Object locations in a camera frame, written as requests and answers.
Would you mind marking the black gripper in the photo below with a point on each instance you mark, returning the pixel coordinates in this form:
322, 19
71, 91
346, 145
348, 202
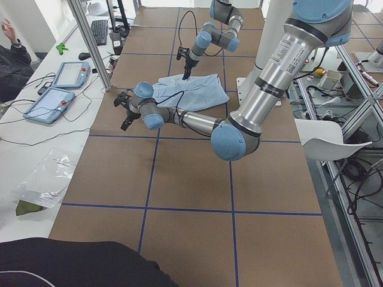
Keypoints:
130, 112
189, 64

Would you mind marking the light blue button shirt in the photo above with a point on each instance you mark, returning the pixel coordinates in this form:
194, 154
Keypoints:
194, 94

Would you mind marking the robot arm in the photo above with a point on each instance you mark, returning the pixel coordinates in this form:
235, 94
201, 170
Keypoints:
223, 12
309, 25

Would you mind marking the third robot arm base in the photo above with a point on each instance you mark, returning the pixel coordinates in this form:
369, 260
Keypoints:
374, 58

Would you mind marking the person in dark clothes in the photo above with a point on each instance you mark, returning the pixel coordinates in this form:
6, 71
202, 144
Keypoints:
16, 67

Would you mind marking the blue teach pendant far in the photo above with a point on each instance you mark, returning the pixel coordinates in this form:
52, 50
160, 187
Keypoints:
71, 74

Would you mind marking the blue teach pendant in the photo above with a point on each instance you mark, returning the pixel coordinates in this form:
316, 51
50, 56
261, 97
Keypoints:
71, 74
50, 105

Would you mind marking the black computer mouse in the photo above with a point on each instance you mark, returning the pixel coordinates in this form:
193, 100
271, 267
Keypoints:
84, 56

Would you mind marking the blue teach pendant near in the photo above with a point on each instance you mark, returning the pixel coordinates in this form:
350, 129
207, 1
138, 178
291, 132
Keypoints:
50, 105

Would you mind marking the black keyboard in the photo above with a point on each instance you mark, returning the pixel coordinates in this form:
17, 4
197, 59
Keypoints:
99, 30

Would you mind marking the green plastic clamp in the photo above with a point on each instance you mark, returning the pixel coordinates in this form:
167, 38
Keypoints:
61, 48

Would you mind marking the clear plastic bag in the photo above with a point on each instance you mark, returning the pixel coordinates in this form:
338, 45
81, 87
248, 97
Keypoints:
46, 185

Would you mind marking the green cloth piece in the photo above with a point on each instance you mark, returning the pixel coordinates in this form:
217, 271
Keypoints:
24, 208

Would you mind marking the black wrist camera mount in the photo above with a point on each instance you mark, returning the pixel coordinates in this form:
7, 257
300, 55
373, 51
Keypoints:
182, 52
122, 99

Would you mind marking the aluminium frame post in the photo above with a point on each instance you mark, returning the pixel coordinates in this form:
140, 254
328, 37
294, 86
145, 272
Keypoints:
90, 42

